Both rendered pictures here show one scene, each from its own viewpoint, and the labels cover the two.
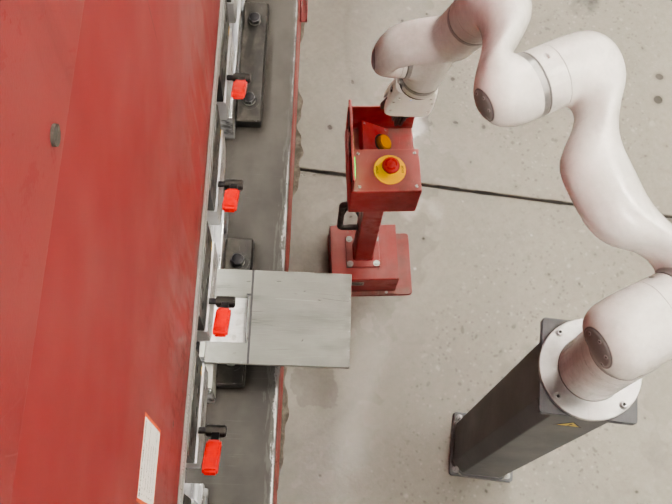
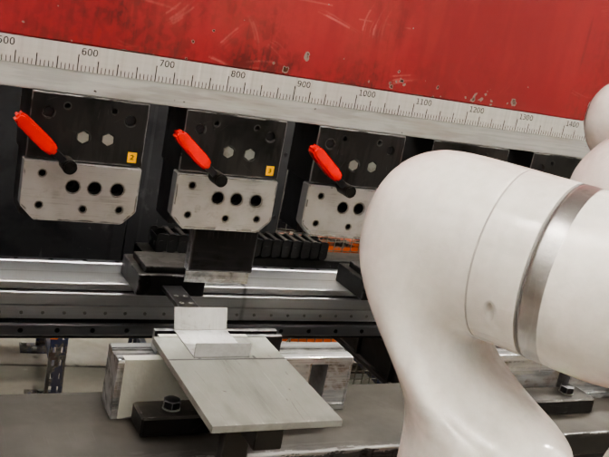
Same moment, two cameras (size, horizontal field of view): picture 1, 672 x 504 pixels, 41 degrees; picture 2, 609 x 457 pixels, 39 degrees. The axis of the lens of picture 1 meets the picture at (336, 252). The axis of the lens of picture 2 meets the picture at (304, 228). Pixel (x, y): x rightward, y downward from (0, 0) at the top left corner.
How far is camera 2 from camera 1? 146 cm
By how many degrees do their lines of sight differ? 69
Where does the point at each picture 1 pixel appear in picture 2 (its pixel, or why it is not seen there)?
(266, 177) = not seen: hidden behind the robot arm
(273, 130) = not seen: hidden behind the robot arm
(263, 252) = (321, 434)
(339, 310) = (285, 413)
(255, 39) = (547, 394)
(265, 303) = (251, 366)
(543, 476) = not seen: outside the picture
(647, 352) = (423, 174)
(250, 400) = (126, 443)
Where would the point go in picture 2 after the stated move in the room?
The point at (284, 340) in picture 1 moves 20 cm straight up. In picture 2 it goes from (215, 380) to (240, 238)
